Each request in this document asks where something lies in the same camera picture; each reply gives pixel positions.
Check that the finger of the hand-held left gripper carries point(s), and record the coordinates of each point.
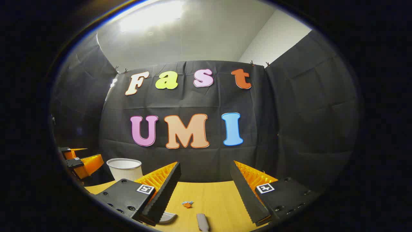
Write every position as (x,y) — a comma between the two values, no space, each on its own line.
(68,154)
(87,166)

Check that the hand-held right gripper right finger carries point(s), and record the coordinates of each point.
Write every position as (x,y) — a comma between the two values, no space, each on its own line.
(246,196)

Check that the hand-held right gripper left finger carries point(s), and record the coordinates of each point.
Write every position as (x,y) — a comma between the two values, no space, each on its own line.
(165,196)

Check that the small grey dustpan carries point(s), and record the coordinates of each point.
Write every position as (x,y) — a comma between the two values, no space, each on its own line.
(168,218)

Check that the orange blue paper trash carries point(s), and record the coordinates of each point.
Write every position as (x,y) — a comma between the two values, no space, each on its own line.
(187,204)

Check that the white ribbed garbage bin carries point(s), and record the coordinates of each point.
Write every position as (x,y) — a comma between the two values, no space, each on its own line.
(124,172)

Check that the small grey broom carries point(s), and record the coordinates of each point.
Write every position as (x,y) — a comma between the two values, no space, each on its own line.
(202,222)

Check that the wooden desktop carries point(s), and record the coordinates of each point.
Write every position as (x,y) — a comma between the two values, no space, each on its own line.
(212,196)

